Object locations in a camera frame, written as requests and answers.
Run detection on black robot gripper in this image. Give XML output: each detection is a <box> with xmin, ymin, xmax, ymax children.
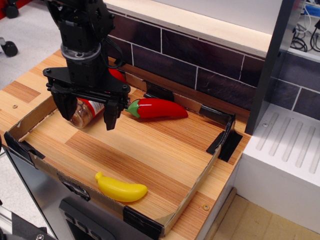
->
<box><xmin>43</xmin><ymin>43</ymin><xmax>131</xmax><ymax>131</ymax></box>

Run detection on clear bottle with red lid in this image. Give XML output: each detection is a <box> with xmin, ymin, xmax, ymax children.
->
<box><xmin>68</xmin><ymin>67</ymin><xmax>127</xmax><ymax>130</ymax></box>

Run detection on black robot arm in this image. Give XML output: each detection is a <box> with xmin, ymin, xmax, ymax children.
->
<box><xmin>43</xmin><ymin>0</ymin><xmax>131</xmax><ymax>130</ymax></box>

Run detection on cardboard fence with black tape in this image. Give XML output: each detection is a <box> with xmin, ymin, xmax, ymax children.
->
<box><xmin>3</xmin><ymin>57</ymin><xmax>244</xmax><ymax>237</ymax></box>

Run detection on red toy chili pepper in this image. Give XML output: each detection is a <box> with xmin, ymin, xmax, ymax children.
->
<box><xmin>126</xmin><ymin>98</ymin><xmax>189</xmax><ymax>119</ymax></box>

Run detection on yellow toy banana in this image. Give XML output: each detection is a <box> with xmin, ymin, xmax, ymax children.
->
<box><xmin>94</xmin><ymin>171</ymin><xmax>148</xmax><ymax>203</ymax></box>

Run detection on black office chair wheel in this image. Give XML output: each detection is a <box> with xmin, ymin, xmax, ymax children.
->
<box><xmin>0</xmin><ymin>37</ymin><xmax>18</xmax><ymax>57</ymax></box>

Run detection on black control panel below table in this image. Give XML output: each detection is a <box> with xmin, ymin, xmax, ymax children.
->
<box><xmin>59</xmin><ymin>198</ymin><xmax>145</xmax><ymax>240</ymax></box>

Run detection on black chair wheel top left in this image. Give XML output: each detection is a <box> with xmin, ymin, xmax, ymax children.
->
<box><xmin>0</xmin><ymin>0</ymin><xmax>19</xmax><ymax>19</ymax></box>

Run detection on white dish drying rack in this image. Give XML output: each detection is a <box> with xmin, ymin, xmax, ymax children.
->
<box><xmin>234</xmin><ymin>104</ymin><xmax>320</xmax><ymax>232</ymax></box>

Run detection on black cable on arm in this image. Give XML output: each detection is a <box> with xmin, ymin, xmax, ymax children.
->
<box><xmin>104</xmin><ymin>36</ymin><xmax>125</xmax><ymax>69</ymax></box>

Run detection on tangled cables behind post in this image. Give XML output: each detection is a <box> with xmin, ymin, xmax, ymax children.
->
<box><xmin>289</xmin><ymin>0</ymin><xmax>320</xmax><ymax>53</ymax></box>

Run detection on dark grey vertical post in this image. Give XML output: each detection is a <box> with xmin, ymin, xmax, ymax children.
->
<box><xmin>245</xmin><ymin>0</ymin><xmax>305</xmax><ymax>135</ymax></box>

